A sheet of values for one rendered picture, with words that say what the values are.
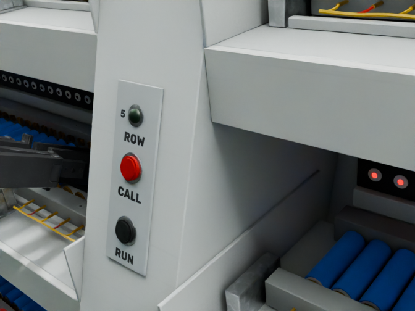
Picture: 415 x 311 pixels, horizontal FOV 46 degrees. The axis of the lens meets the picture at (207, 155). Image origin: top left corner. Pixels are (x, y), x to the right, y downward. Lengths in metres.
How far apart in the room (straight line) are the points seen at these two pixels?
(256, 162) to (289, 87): 0.10
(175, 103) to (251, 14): 0.07
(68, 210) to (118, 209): 0.14
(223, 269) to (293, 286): 0.05
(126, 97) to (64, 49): 0.08
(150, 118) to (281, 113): 0.09
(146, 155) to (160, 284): 0.08
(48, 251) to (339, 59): 0.32
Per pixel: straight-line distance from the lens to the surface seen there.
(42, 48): 0.41
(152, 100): 0.30
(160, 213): 0.31
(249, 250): 0.36
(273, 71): 0.25
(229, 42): 0.28
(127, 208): 0.33
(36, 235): 0.49
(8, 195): 0.54
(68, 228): 0.48
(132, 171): 0.31
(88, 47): 0.36
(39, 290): 0.46
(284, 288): 0.35
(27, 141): 0.47
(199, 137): 0.29
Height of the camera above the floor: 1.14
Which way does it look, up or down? 13 degrees down
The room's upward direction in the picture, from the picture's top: 7 degrees clockwise
